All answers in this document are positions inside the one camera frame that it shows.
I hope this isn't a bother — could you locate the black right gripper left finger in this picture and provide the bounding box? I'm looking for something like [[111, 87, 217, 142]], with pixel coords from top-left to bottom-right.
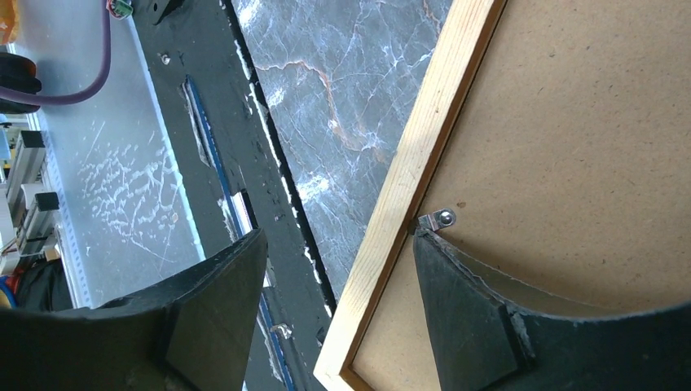
[[1, 229, 267, 390]]

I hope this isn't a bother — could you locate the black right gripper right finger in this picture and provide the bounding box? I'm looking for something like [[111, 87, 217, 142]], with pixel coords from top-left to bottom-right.
[[413, 229, 690, 390]]

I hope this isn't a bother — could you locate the brown fibreboard backing board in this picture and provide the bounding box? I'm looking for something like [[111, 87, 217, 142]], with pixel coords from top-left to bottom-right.
[[350, 0, 691, 391]]

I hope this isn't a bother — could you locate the wooden picture frame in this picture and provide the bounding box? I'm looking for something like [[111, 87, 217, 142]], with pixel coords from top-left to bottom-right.
[[314, 0, 506, 390]]

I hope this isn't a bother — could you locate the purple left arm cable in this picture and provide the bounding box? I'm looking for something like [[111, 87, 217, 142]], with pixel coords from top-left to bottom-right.
[[0, 0, 113, 108]]

